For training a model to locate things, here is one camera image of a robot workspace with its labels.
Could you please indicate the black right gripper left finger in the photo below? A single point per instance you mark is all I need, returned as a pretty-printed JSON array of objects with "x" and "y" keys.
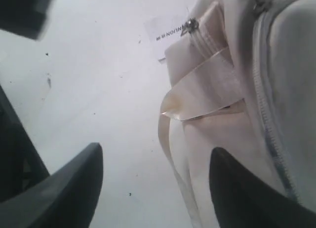
[{"x": 66, "y": 199}]

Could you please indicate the white paper hang tag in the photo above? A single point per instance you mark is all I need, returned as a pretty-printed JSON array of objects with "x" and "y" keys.
[{"x": 163, "y": 31}]

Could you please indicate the cream duffel bag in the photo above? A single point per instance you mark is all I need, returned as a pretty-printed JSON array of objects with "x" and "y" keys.
[{"x": 243, "y": 78}]

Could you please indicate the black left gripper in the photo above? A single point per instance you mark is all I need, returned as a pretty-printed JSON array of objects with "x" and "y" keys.
[{"x": 21, "y": 167}]

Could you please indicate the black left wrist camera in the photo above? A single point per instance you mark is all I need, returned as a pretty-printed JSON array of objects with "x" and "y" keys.
[{"x": 24, "y": 18}]

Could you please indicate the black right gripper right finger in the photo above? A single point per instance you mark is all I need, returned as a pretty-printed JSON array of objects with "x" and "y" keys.
[{"x": 241, "y": 200}]

